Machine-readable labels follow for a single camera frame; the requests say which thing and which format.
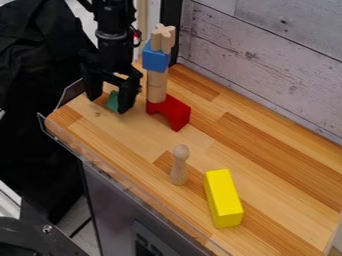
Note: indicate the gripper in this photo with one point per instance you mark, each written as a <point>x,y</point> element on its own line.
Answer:
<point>110,56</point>

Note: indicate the green triangle block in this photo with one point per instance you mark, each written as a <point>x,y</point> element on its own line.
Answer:
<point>113,102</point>

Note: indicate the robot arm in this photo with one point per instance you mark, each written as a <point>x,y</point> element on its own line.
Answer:
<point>112,16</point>

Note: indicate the wooden plus sign block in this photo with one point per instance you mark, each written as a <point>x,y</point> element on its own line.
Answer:
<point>163,37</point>

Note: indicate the wooden cylinder block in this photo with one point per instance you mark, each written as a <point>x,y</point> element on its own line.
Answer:
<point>157,85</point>

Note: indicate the blue cube block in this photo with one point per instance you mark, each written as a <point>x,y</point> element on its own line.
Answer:
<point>155,59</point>

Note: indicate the red arch block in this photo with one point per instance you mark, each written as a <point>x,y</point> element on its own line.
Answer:
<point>171,110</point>

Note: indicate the black cloth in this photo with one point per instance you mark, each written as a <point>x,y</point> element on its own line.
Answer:
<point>35,100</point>

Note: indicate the wooden peg figure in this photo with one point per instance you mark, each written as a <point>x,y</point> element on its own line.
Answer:
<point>180,164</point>

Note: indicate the yellow rectangular block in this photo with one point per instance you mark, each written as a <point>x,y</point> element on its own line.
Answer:
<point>223,197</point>

